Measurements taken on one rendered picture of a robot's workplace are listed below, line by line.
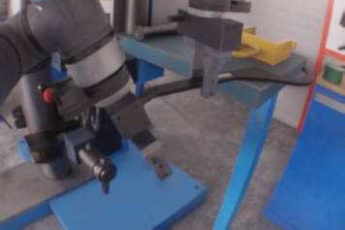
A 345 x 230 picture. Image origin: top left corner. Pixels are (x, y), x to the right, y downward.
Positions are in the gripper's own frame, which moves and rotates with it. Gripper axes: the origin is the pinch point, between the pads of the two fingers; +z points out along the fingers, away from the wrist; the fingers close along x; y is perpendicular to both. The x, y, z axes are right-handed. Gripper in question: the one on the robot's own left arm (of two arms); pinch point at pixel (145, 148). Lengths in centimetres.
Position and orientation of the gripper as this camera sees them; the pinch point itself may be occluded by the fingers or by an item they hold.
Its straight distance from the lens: 48.9
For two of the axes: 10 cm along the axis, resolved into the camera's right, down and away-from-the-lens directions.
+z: 3.5, 7.7, 5.3
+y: 8.2, -5.3, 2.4
